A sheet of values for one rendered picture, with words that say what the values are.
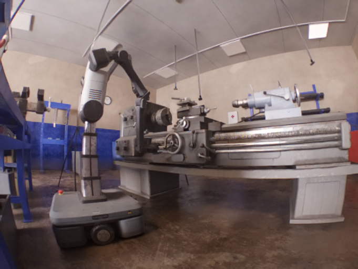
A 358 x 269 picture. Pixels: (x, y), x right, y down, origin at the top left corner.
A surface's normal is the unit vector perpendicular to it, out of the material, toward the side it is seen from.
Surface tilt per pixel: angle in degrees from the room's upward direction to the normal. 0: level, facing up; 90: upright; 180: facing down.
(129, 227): 90
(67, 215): 45
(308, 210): 90
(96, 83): 90
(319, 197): 90
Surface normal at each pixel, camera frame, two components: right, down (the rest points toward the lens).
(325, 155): -0.63, -0.07
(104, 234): 0.66, -0.08
